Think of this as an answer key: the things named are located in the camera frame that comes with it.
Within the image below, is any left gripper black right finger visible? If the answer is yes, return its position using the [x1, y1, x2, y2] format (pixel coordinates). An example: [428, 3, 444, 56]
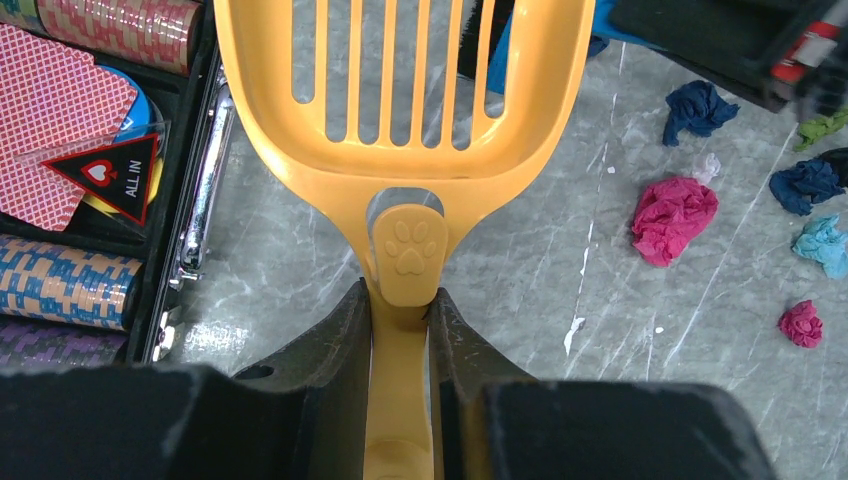
[427, 289, 776, 479]

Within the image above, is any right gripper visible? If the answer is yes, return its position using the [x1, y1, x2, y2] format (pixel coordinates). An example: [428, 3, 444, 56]
[609, 1, 847, 116]

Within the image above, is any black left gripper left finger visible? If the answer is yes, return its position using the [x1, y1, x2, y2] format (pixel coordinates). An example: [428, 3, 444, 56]
[1, 282, 371, 479]

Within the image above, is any blue hand brush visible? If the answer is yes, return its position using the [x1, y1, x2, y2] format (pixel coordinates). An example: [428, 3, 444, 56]
[446, 1, 658, 95]

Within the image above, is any yellow slotted scoop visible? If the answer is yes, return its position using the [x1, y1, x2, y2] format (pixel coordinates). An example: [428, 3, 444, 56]
[214, 1, 585, 479]

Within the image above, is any green paper scrap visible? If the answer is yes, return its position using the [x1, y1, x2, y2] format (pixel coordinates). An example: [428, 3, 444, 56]
[793, 108, 847, 152]

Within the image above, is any black paper scrap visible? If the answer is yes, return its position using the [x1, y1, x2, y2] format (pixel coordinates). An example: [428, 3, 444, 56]
[818, 147, 848, 188]

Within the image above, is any dark blue paper scrap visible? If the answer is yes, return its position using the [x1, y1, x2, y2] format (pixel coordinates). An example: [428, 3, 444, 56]
[769, 159, 845, 216]

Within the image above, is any white twisted paper scrap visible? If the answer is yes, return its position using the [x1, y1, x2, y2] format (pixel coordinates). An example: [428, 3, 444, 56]
[691, 153, 721, 185]

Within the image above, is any light blue paper scrap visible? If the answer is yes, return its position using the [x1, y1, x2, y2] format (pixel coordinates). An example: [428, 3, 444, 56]
[792, 214, 847, 280]

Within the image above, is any large magenta paper scrap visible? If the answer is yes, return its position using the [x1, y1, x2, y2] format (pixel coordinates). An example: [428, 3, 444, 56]
[631, 177, 719, 268]

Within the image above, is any purple poker chip stack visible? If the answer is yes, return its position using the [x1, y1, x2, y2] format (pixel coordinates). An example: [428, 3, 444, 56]
[1, 316, 129, 368]

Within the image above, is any blue orange chip stack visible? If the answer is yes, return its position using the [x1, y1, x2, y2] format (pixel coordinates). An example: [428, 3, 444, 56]
[1, 234, 143, 331]

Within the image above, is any black all in marker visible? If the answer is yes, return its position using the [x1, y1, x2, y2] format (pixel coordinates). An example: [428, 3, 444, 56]
[41, 133, 163, 227]

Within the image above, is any black poker chip case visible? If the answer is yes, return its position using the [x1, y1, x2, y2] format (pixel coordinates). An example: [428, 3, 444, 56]
[1, 1, 235, 368]

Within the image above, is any pink playing cards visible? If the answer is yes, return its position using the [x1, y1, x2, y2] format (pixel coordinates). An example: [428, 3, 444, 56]
[1, 25, 137, 231]

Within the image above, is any pink poker chip stack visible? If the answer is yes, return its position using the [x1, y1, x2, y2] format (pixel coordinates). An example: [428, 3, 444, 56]
[37, 0, 203, 75]

